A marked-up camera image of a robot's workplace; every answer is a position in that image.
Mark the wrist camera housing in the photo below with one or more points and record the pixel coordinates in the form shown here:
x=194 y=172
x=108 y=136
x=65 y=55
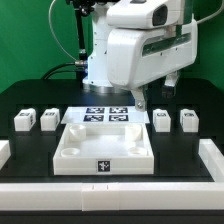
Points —
x=138 y=14

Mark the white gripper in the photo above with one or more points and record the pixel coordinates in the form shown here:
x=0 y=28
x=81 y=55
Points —
x=138 y=57

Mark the white sheet with markers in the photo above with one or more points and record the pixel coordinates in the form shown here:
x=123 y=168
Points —
x=109 y=114

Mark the black camera pole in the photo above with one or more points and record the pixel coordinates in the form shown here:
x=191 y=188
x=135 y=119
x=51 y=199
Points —
x=82 y=8

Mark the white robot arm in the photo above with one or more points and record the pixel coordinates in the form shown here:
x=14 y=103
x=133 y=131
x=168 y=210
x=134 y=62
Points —
x=179 y=14

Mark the white left wall piece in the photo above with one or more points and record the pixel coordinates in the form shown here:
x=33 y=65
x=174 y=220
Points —
x=5 y=152

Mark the white square tabletop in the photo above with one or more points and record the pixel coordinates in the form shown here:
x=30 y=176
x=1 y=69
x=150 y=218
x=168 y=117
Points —
x=104 y=149

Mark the white front wall fence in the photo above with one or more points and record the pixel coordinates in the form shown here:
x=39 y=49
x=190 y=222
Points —
x=111 y=196

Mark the white wall piece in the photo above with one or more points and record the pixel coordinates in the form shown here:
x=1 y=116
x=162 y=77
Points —
x=212 y=158
x=5 y=152

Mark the white right wall piece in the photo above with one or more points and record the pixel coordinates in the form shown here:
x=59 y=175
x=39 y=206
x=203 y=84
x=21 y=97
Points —
x=212 y=158

